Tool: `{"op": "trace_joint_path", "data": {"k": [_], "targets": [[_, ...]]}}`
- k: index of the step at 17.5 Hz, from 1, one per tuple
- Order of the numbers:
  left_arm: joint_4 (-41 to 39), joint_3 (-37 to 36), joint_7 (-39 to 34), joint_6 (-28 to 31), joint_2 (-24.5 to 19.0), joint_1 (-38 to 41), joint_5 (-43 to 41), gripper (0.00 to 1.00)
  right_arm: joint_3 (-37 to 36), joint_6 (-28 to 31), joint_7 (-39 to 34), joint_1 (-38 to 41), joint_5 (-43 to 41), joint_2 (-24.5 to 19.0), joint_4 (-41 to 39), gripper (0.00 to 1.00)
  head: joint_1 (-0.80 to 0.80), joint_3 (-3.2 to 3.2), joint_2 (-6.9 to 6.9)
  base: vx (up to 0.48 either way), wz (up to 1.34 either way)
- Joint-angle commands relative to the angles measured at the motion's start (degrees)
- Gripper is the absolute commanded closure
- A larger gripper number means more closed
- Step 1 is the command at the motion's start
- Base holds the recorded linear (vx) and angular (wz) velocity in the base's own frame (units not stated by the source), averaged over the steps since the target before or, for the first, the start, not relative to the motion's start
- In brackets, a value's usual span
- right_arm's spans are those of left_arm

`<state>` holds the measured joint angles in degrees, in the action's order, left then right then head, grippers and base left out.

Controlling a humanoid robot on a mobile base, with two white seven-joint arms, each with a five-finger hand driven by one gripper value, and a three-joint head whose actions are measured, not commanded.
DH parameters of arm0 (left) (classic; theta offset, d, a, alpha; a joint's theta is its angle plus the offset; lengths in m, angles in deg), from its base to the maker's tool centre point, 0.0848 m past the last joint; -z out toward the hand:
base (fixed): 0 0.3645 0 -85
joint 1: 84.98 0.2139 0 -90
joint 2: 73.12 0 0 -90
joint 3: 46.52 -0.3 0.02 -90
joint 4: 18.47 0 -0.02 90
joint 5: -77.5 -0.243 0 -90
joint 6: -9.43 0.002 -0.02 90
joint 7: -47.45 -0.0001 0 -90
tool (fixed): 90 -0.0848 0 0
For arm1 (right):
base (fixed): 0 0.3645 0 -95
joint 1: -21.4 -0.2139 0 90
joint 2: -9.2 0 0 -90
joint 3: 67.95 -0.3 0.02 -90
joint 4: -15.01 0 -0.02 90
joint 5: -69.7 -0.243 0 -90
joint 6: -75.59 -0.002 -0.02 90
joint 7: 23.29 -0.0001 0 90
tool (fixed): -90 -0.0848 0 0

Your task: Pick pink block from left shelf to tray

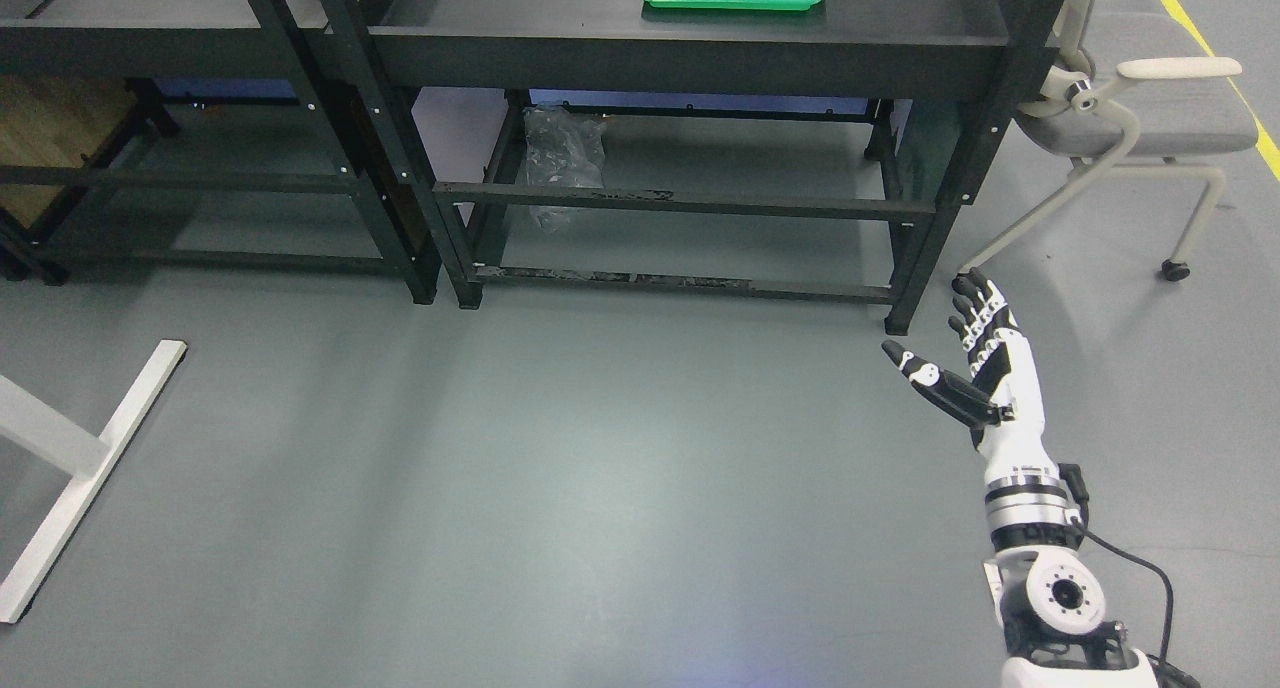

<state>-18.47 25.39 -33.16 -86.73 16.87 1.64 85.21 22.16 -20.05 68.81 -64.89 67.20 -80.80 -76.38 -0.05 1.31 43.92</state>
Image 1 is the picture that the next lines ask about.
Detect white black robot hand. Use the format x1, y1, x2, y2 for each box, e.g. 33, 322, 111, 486
881, 269, 1060, 483

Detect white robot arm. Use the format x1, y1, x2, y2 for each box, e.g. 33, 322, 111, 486
983, 463, 1164, 687

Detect black metal shelf right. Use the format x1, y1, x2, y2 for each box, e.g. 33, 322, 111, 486
324, 0, 1065, 336

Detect black metal shelf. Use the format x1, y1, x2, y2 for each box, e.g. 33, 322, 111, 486
324, 0, 1065, 336
3, 0, 442, 304

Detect black metal shelf left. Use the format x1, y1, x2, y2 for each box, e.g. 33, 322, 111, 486
3, 0, 442, 304

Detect grey office chair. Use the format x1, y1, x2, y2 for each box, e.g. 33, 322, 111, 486
961, 0, 1260, 283

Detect clear plastic bag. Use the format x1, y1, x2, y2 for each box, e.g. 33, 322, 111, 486
522, 105, 605, 188

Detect white table leg base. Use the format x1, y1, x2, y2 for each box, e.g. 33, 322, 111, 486
1, 340, 189, 624

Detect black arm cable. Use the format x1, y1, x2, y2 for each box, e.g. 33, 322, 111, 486
1060, 462, 1216, 688

